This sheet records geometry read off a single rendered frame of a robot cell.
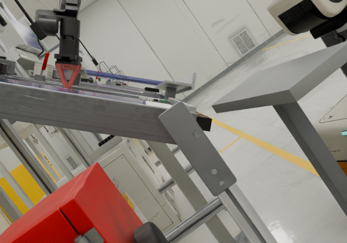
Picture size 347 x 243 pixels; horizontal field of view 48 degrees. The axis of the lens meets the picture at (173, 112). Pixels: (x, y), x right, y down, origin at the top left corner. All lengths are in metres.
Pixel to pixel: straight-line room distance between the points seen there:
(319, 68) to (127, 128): 0.57
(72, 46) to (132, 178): 1.18
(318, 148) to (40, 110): 0.95
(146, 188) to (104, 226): 1.92
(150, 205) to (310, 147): 1.14
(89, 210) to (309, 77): 0.84
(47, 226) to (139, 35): 8.61
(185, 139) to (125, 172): 1.55
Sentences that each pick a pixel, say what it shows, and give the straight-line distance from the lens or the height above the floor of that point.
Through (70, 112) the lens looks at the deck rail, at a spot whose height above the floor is 0.85.
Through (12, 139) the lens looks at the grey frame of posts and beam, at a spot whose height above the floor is 0.93.
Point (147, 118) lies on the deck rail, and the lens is 0.69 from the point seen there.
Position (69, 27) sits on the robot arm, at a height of 1.08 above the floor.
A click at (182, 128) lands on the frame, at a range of 0.65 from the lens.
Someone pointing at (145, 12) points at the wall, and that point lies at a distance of 8.94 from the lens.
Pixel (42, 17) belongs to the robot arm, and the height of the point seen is 1.14.
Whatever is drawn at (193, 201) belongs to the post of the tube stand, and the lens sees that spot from 1.65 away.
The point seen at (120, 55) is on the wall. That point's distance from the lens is 8.82.
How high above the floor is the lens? 0.81
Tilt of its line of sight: 5 degrees down
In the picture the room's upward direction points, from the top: 35 degrees counter-clockwise
